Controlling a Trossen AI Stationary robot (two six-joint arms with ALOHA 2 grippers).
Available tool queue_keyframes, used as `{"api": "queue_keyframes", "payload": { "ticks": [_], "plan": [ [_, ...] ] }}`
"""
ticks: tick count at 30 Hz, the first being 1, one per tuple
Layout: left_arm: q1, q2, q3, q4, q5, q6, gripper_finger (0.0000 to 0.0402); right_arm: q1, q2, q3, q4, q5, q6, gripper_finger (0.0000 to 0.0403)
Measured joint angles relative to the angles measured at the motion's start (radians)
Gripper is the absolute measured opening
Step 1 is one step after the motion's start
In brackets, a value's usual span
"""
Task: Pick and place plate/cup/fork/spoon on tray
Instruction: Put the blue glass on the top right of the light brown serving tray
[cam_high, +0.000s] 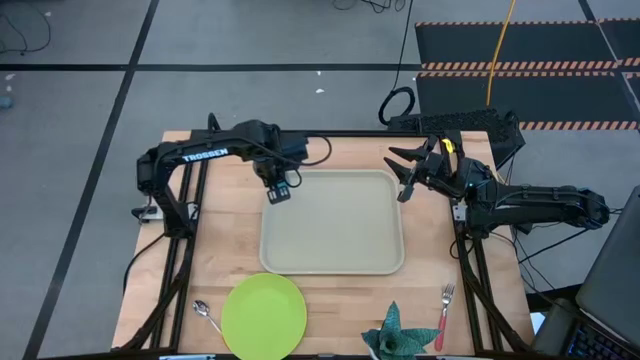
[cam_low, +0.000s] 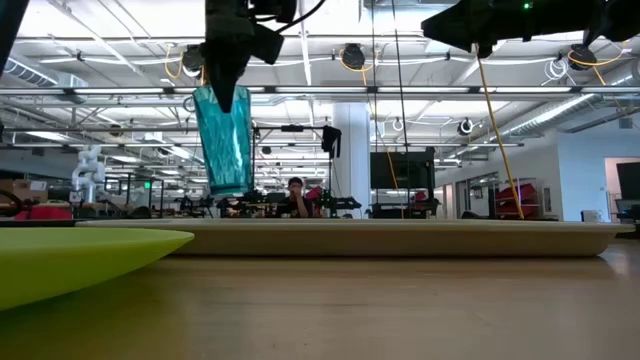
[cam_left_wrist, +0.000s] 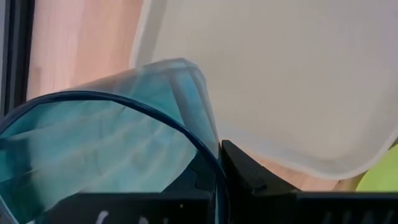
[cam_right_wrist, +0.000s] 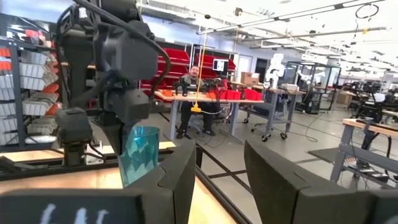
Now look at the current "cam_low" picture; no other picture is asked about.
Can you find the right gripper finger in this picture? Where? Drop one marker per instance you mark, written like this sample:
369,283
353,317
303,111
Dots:
460,25

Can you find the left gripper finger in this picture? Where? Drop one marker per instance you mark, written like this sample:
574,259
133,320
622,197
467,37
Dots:
227,80

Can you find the teal plastic cup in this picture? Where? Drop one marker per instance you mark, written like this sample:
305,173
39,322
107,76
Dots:
225,150

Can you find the beige plastic tray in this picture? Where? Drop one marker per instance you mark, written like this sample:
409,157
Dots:
375,240

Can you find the lime green plate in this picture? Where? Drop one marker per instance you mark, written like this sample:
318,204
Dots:
60,265

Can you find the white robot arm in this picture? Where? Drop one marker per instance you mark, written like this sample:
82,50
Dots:
89,170

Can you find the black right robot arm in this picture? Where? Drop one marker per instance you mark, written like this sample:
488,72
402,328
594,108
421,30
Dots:
620,20

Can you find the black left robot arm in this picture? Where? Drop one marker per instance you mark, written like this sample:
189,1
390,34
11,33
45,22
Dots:
10,20

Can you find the black hanging cloth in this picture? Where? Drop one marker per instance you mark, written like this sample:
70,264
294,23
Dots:
331,140

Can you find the person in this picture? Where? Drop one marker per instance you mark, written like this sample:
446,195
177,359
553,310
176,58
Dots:
296,202

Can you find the black monitor screen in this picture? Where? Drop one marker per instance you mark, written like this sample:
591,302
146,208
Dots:
402,170

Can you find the red storage bins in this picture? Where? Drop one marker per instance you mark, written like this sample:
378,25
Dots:
517,197

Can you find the red crate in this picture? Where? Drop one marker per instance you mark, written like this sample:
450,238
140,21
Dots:
45,213

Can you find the cardboard box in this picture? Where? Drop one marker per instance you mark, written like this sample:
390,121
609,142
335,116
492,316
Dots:
30,190

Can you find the black robot rig frame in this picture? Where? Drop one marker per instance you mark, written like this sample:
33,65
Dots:
253,165

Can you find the black wall screen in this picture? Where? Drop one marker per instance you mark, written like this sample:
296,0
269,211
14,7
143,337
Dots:
629,180

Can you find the black aluminium table frame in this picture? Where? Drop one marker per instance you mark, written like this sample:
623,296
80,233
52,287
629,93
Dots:
30,223

